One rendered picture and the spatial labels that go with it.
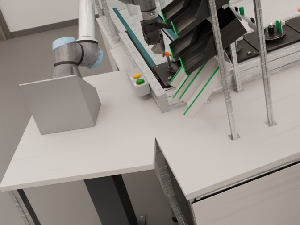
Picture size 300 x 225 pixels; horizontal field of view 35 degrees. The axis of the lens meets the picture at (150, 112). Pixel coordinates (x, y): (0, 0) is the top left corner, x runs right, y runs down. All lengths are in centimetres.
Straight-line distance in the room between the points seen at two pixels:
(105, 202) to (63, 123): 56
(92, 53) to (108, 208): 87
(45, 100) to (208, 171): 88
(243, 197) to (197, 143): 30
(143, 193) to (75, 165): 112
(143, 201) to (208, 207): 126
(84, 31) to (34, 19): 390
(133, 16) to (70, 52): 108
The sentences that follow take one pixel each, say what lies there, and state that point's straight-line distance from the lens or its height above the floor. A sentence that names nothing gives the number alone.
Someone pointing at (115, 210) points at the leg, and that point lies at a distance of 272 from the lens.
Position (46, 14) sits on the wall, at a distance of 627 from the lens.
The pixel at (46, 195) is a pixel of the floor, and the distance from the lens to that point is 347.
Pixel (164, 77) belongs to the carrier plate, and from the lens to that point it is 234.
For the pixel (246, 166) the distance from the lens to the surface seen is 187.
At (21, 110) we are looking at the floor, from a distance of 464.
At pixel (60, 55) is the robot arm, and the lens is 233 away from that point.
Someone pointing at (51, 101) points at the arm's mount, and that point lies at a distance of 230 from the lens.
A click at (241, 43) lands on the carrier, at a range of 251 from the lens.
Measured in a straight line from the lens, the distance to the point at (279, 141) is 198.
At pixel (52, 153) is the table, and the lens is 227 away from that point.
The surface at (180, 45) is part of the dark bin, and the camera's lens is 206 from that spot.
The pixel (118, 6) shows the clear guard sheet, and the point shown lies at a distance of 361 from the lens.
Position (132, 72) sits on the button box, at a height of 96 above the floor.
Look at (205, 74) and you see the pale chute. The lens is 201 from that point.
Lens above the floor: 208
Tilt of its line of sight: 32 degrees down
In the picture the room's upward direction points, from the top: 16 degrees counter-clockwise
